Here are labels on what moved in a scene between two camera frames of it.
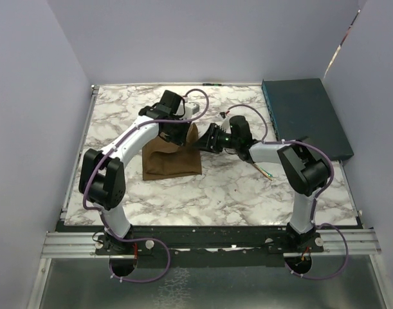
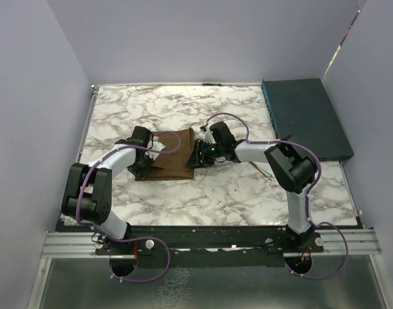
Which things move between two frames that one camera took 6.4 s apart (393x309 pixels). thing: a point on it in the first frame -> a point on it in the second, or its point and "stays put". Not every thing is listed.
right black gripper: (206, 143) -> (196, 159)
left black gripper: (180, 140) -> (140, 172)
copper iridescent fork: (264, 172) stays put
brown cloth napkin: (162, 158) stays put
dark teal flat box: (301, 107) stays put
